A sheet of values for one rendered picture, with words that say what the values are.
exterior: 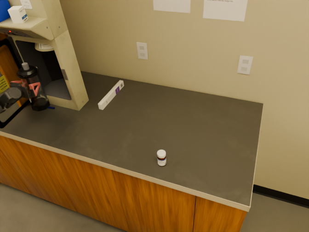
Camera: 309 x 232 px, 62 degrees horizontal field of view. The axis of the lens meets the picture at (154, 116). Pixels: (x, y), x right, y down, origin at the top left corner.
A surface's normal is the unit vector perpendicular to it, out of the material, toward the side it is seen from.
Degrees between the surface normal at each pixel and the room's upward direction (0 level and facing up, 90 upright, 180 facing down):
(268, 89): 90
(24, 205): 0
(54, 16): 90
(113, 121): 0
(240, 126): 0
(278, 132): 90
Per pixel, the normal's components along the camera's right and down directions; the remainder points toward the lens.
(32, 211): -0.06, -0.74
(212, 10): -0.37, 0.64
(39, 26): 0.93, 0.21
